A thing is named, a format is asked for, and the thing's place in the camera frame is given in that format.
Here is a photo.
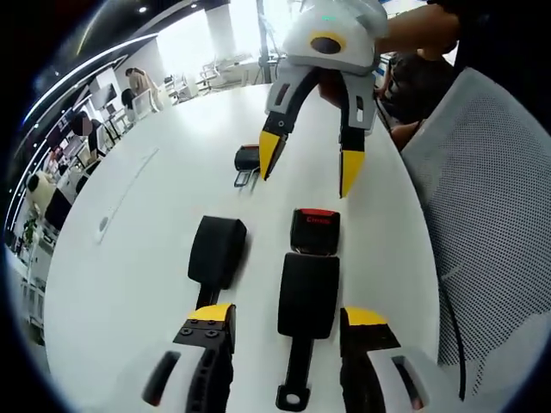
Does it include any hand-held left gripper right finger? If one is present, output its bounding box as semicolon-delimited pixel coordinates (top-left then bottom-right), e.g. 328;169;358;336
339;305;431;413

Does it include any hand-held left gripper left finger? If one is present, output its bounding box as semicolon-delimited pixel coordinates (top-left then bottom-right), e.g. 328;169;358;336
141;302;237;413

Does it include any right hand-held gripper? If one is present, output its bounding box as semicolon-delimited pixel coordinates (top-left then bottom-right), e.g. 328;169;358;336
259;0;391;200

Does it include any black seat belt buckle stalk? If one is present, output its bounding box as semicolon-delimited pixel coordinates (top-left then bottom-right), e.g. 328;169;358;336
275;252;342;410
186;214;249;311

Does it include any small black seat belt tongue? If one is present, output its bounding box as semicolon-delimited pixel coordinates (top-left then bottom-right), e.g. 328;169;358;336
233;144;262;189

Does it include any person's right forearm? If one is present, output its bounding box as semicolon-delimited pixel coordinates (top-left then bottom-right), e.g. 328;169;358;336
374;0;464;57

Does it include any black tripod stand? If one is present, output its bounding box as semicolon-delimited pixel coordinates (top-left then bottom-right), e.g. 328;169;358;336
254;0;283;83

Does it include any white mesh office chair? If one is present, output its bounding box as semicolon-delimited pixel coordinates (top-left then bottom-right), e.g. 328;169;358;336
399;66;551;399

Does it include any person's body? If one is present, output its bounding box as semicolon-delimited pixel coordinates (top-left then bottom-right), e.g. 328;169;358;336
374;0;551;151

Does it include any green potted plant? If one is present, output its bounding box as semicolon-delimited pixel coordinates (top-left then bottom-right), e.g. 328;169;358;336
22;216;40;249

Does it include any black cable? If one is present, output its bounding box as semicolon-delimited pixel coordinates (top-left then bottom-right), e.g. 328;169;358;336
442;265;469;402

